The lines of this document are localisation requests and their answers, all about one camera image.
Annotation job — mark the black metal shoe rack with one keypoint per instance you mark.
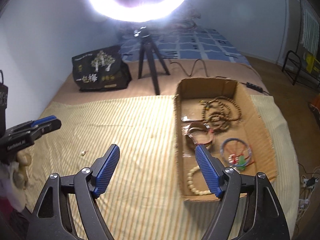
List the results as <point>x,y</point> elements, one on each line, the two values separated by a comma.
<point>295,65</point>

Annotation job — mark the thin dark bangle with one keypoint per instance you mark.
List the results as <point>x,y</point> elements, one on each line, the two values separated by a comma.
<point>226,142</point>

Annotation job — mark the tan blanket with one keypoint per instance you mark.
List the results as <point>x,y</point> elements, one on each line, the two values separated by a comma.
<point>150,85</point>

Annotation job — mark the cardboard box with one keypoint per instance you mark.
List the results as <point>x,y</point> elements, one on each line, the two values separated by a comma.
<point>225,130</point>

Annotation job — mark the black printed snack bag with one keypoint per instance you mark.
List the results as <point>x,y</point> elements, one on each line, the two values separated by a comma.
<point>100,67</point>

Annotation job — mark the yellow striped cloth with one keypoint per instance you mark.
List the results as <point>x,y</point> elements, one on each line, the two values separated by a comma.
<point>125,135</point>

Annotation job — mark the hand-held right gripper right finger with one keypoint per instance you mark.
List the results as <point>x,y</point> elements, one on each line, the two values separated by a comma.
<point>207,170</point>

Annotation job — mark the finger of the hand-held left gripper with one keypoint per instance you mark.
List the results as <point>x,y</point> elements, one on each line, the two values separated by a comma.
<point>51,127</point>
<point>45,121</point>

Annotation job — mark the person's left hand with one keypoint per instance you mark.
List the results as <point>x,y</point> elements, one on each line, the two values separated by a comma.
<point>22,165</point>

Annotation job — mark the folded floral quilt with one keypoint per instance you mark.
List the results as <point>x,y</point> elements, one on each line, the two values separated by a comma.
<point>186,21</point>

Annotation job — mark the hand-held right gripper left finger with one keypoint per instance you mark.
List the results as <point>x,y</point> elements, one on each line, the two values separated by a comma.
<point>106,170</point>

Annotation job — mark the white power strip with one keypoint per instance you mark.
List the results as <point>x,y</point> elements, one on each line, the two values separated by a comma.
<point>310,181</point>

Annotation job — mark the black tripod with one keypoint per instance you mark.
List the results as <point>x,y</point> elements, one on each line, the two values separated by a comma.
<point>147,52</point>

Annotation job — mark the small white bead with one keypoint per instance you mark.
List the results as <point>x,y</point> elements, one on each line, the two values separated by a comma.
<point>83,152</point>

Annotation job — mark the blue patterned bedsheet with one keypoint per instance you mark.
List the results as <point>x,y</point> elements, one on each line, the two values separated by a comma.
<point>200,42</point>

